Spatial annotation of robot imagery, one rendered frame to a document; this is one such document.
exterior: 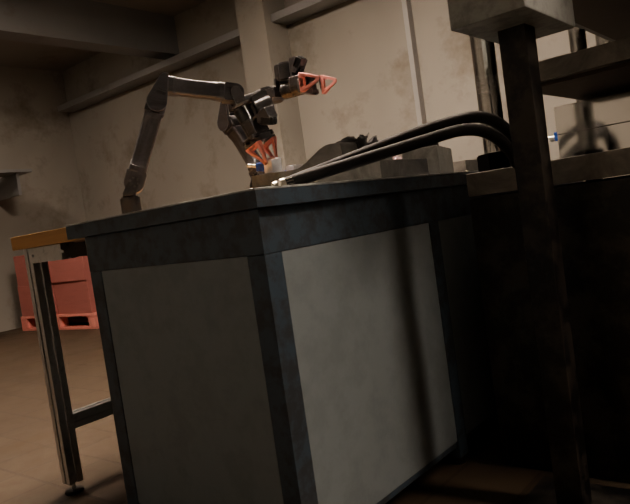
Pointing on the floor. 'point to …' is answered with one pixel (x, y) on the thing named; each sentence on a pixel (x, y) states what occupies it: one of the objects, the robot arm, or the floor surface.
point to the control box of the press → (541, 234)
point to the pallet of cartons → (75, 305)
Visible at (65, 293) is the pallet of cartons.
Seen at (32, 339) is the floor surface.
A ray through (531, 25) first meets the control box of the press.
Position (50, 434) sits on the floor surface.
